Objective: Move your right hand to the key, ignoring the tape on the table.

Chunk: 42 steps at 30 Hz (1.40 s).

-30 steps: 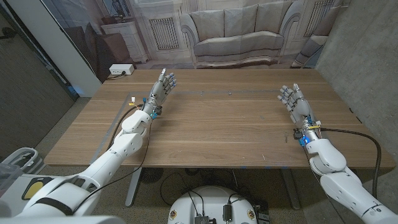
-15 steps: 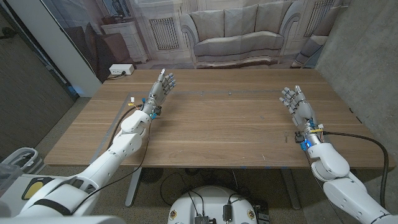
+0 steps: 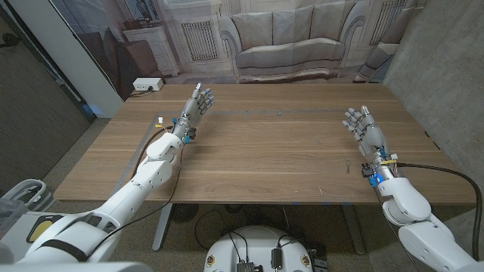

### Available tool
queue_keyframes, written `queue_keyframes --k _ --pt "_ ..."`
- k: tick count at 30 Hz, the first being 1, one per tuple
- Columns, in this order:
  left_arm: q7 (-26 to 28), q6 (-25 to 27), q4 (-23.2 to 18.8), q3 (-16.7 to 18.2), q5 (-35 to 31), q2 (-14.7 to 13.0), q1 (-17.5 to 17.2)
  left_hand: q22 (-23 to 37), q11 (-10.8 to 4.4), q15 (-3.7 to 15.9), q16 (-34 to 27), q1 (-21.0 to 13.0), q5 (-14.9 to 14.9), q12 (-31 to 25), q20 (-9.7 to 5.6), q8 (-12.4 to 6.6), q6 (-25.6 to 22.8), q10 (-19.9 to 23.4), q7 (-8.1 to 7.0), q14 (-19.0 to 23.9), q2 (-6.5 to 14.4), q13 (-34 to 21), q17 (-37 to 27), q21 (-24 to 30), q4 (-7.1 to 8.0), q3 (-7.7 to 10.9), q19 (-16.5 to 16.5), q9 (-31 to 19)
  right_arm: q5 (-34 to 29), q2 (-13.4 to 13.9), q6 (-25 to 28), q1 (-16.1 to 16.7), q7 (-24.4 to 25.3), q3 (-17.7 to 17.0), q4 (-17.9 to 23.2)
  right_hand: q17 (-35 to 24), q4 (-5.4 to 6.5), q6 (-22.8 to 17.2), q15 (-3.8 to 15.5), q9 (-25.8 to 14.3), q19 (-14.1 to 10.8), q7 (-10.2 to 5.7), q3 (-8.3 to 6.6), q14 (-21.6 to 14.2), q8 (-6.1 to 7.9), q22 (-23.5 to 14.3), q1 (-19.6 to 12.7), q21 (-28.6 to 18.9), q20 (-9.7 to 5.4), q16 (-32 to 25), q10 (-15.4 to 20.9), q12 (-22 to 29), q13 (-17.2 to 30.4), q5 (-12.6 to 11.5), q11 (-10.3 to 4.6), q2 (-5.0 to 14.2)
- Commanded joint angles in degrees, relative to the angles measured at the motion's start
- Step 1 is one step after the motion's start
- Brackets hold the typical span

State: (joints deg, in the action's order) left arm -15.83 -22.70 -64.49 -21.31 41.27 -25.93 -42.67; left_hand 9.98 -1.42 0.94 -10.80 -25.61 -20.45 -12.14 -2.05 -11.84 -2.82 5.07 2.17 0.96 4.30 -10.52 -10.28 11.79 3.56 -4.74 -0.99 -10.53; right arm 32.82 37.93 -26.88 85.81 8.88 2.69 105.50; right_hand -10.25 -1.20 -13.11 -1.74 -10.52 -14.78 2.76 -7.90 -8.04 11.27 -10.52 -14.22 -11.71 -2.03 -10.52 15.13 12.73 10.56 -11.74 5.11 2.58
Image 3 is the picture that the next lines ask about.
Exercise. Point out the grey table leg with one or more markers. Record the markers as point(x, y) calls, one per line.
point(353, 230)
point(162, 226)

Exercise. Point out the black round fan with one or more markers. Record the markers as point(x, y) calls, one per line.
point(184, 213)

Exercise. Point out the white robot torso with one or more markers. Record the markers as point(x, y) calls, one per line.
point(75, 267)

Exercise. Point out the white power strip box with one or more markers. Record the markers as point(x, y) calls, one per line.
point(147, 84)

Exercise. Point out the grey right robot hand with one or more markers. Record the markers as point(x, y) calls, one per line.
point(368, 136)

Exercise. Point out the small black box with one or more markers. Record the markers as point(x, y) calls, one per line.
point(276, 258)

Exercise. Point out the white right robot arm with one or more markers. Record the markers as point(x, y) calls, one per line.
point(408, 204)

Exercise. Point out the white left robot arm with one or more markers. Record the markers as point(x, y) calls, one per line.
point(151, 174)

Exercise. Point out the printed living room backdrop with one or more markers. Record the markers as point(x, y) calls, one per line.
point(287, 41)

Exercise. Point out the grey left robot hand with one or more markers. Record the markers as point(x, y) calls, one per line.
point(191, 113)

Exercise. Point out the white grey plastic device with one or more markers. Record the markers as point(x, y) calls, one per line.
point(32, 192)

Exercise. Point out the white partition panel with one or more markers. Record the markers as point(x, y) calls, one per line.
point(75, 64)

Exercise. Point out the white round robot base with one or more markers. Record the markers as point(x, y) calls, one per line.
point(257, 245)

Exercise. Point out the clear plastic bin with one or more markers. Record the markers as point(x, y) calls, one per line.
point(9, 215)

